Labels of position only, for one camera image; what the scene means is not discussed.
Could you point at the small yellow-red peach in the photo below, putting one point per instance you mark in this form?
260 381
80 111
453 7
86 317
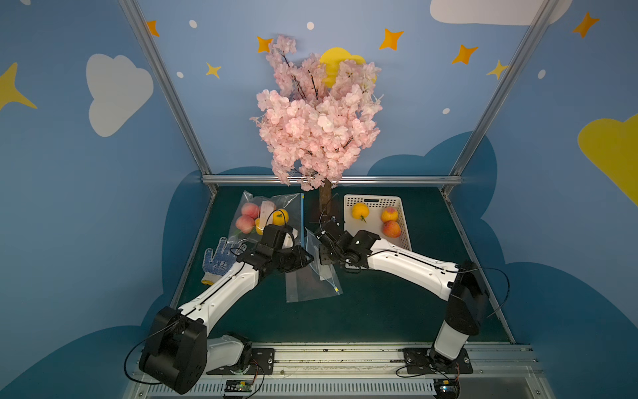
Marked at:
389 214

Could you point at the orange-pink cracked peach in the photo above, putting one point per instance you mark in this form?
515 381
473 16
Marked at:
391 229

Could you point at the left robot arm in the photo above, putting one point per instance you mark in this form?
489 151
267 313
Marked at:
177 352

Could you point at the blue dotted work glove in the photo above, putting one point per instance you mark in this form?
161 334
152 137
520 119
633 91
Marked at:
217 262

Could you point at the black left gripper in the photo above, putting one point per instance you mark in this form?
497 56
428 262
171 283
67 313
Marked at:
291 258

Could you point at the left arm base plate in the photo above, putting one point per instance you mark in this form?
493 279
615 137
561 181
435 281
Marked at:
260 361

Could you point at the right aluminium corner post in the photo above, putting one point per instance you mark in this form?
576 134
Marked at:
525 50

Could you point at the left green circuit board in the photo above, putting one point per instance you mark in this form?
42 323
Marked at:
241 387

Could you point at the pink peach large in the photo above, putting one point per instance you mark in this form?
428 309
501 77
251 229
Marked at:
251 210

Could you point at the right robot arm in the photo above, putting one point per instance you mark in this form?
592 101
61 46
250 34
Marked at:
460 285

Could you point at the pink cherry blossom tree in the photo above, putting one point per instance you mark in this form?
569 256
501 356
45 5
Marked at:
320 117

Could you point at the clear zip-top bag blue zipper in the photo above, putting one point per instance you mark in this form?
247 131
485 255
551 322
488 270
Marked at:
292 203

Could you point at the aluminium corner post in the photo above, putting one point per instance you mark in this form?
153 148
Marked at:
136 20
525 50

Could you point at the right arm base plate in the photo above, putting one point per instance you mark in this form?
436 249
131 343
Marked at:
422 360

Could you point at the left aluminium corner post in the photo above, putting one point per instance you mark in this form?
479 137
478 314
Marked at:
136 20

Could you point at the yellow peach red spot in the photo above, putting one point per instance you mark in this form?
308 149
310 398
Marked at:
360 211

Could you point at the white perforated plastic basket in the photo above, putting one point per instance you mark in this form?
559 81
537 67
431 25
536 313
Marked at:
388 254

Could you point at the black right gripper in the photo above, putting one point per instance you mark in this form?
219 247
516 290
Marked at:
328 247

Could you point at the orange peach basket front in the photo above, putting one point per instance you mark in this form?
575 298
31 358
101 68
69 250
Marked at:
259 226

